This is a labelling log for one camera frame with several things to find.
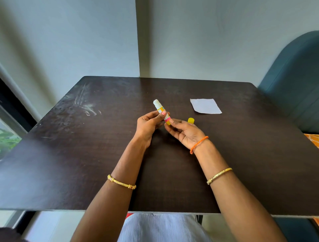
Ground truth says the light striped garment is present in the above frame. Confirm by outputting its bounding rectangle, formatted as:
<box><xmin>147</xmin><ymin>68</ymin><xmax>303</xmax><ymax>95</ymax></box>
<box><xmin>117</xmin><ymin>213</ymin><xmax>213</xmax><ymax>242</ymax></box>

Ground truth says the teal upholstered chair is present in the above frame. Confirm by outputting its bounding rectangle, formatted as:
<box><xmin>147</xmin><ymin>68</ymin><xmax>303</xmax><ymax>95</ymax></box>
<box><xmin>258</xmin><ymin>30</ymin><xmax>319</xmax><ymax>134</ymax></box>

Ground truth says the person's left hand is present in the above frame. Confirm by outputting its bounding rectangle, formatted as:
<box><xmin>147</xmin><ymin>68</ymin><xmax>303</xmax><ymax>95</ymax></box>
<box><xmin>134</xmin><ymin>111</ymin><xmax>170</xmax><ymax>148</ymax></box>

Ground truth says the white paper square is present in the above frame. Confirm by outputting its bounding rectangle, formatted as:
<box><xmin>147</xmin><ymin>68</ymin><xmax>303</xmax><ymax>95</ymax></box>
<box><xmin>190</xmin><ymin>99</ymin><xmax>222</xmax><ymax>115</ymax></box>

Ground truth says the orange patterned cloth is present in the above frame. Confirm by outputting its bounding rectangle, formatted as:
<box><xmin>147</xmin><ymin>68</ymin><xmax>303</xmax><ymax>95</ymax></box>
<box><xmin>304</xmin><ymin>133</ymin><xmax>319</xmax><ymax>149</ymax></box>

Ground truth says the white glue stick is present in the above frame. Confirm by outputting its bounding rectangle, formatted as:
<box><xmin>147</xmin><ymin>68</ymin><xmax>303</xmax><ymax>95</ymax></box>
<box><xmin>153</xmin><ymin>99</ymin><xmax>172</xmax><ymax>126</ymax></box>

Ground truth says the person's left forearm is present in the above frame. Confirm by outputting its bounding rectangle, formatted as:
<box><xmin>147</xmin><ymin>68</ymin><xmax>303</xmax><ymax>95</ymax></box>
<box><xmin>70</xmin><ymin>139</ymin><xmax>148</xmax><ymax>242</ymax></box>

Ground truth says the person's right hand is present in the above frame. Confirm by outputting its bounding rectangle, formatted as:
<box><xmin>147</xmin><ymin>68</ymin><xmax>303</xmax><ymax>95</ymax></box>
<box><xmin>164</xmin><ymin>119</ymin><xmax>209</xmax><ymax>150</ymax></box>

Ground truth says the dark window frame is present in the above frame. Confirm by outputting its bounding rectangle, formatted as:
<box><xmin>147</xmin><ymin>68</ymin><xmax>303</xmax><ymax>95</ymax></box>
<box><xmin>0</xmin><ymin>78</ymin><xmax>38</xmax><ymax>160</ymax></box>

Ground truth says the orange thread bracelet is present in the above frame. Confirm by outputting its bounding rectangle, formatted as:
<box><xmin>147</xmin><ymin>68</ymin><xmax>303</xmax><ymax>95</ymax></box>
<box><xmin>190</xmin><ymin>136</ymin><xmax>209</xmax><ymax>155</ymax></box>

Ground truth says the beaded gold bangle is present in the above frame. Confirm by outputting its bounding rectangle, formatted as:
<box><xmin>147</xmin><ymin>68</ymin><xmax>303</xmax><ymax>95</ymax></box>
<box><xmin>107</xmin><ymin>175</ymin><xmax>137</xmax><ymax>190</ymax></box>

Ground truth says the person's right forearm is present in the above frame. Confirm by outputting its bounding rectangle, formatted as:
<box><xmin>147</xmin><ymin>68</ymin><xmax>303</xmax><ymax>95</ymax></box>
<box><xmin>192</xmin><ymin>139</ymin><xmax>287</xmax><ymax>242</ymax></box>

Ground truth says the plain gold bangle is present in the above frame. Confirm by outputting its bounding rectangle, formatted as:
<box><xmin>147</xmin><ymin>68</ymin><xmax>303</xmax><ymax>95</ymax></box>
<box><xmin>206</xmin><ymin>168</ymin><xmax>233</xmax><ymax>185</ymax></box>

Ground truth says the green plant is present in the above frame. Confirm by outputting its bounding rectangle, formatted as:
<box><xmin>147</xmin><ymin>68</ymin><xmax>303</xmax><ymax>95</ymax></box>
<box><xmin>0</xmin><ymin>128</ymin><xmax>22</xmax><ymax>153</ymax></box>

